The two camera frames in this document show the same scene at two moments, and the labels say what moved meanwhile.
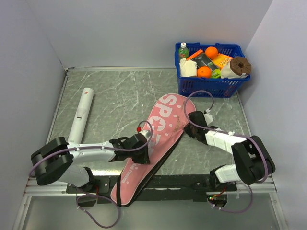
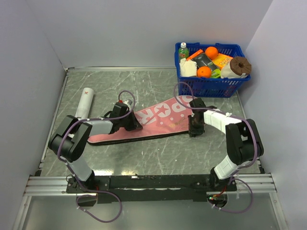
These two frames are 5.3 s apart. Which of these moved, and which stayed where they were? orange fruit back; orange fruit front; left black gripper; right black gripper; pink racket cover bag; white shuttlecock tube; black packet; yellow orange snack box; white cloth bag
Moved: left black gripper; right black gripper; pink racket cover bag
Stayed: black packet; orange fruit front; white cloth bag; white shuttlecock tube; orange fruit back; yellow orange snack box
